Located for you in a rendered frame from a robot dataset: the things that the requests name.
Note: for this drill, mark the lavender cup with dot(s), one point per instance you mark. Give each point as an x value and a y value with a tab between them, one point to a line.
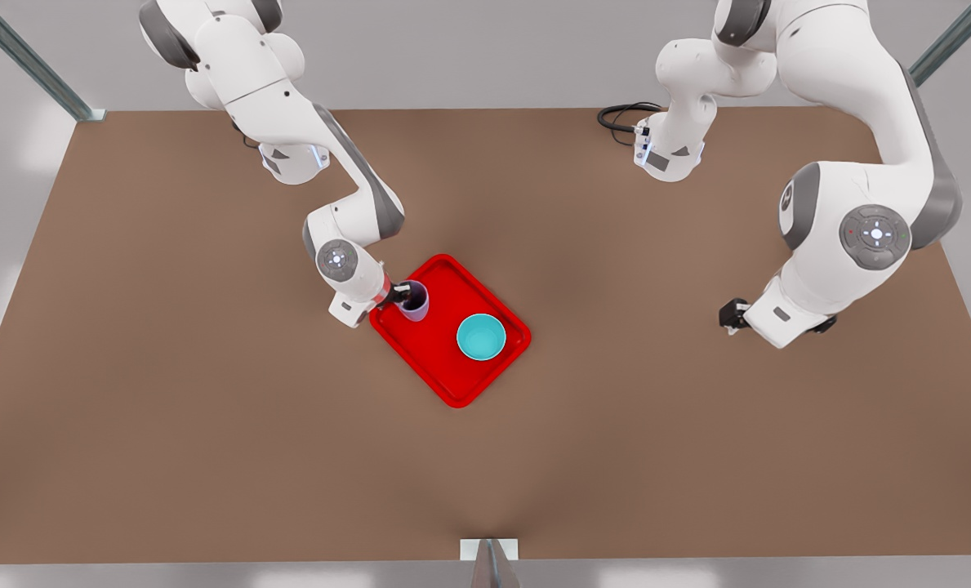
414	304

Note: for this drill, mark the teal bowl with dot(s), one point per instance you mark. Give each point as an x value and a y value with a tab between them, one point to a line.
481	337

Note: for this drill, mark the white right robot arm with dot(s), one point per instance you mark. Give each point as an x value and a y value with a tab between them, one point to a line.
266	82

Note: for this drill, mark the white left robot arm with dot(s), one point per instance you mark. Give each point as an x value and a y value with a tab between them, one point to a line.
848	90

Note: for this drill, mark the red tray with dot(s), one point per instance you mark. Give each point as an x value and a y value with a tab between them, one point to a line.
452	359

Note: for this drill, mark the silver frame post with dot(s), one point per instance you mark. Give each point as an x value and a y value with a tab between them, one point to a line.
952	37
492	563
28	57

